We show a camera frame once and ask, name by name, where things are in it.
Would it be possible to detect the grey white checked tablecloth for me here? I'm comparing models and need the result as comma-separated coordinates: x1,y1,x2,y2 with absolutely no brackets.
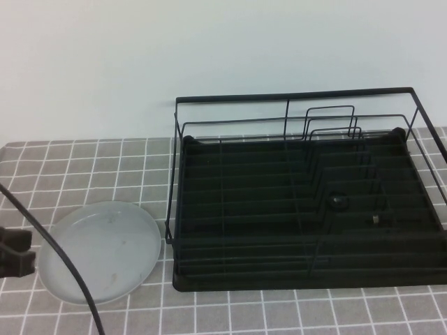
0,127,447,335

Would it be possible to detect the black cable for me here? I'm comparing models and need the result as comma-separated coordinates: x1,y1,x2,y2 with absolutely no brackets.
0,181,104,335

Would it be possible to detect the black plastic drip tray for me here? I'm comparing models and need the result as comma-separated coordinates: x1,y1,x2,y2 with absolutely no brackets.
172,127,447,292

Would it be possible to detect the round grey plate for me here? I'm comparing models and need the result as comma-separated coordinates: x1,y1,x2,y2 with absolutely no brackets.
37,200,163,306

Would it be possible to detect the round black drain plug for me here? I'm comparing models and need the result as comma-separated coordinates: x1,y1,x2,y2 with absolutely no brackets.
328,191,351,211

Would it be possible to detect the black wire dish rack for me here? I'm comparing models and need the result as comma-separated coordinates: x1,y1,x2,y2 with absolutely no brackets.
163,87,447,280

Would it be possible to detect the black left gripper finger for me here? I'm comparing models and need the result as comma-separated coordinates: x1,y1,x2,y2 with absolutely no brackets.
0,250,37,278
0,227,33,253

